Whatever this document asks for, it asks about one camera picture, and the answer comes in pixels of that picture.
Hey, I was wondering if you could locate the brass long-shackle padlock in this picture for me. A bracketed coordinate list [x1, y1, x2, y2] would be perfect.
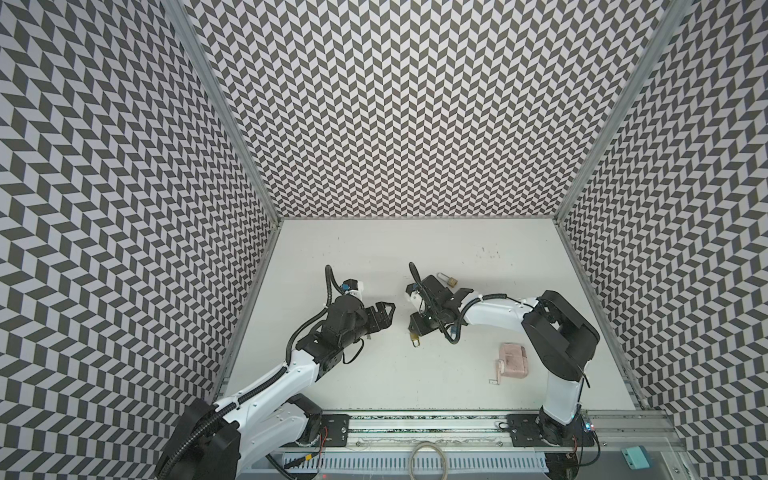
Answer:
[437, 272, 458, 288]

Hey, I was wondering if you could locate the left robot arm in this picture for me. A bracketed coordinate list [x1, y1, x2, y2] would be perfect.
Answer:
[154, 292, 396, 479]

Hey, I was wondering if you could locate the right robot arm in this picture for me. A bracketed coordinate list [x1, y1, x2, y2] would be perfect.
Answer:
[405, 275, 601, 446]

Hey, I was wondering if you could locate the pink padlock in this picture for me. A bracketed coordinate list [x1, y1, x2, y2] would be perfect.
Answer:
[489, 343, 529, 385]

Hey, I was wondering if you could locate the teal box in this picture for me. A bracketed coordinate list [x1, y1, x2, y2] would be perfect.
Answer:
[621, 446, 652, 471]

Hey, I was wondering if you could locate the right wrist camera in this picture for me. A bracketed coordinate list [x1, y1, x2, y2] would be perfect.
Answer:
[405, 283, 424, 310]

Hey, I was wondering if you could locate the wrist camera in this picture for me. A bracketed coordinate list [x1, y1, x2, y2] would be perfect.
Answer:
[405, 283, 424, 310]
[339, 279, 364, 301]

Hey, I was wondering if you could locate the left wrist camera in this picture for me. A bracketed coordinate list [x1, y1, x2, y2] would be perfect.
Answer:
[339, 279, 364, 301]

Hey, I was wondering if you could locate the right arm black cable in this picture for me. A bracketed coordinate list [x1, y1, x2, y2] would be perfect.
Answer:
[407, 261, 535, 346]

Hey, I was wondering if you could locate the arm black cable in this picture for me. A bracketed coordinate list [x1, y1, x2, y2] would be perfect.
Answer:
[284, 264, 367, 367]
[407, 261, 535, 346]

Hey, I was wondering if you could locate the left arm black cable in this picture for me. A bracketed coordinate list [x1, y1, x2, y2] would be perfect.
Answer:
[284, 264, 367, 367]

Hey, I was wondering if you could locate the grey cable loop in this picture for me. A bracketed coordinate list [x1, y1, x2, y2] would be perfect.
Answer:
[408, 440, 449, 480]

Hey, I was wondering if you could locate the white vented cable duct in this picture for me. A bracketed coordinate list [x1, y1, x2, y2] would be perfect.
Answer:
[290, 452, 549, 475]

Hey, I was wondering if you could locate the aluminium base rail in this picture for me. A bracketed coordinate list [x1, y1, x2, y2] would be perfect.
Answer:
[185, 410, 685, 451]

